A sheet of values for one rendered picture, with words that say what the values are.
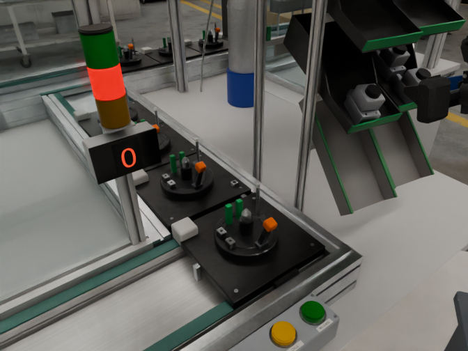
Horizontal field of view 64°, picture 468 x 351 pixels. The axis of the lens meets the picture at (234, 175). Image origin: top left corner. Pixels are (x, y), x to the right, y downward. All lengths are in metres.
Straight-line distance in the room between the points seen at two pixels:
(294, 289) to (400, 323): 0.24
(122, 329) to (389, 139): 0.76
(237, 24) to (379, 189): 0.91
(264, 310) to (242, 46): 1.12
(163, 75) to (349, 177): 1.23
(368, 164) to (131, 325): 0.63
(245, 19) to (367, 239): 0.95
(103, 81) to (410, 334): 0.74
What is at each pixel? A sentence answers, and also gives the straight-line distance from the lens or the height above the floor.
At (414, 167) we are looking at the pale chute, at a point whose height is 1.01.
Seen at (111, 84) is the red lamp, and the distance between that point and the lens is 0.62.
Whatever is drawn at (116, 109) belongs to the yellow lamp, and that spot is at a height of 1.29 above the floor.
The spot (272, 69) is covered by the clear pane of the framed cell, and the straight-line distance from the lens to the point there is 1.96.
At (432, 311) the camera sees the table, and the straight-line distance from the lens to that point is 0.93.
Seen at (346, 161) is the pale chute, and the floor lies 1.07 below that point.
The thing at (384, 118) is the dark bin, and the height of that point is 1.21.
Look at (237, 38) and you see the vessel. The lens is 1.58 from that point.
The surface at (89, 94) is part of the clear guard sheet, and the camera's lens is 0.68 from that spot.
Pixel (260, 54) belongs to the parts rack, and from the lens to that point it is 0.91.
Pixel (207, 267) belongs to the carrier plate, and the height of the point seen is 0.97.
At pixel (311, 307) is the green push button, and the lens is 0.72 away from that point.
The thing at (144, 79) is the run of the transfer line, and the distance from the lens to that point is 1.87.
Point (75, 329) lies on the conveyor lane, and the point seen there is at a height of 0.92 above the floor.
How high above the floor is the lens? 1.54
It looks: 35 degrees down
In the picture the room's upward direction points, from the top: 1 degrees counter-clockwise
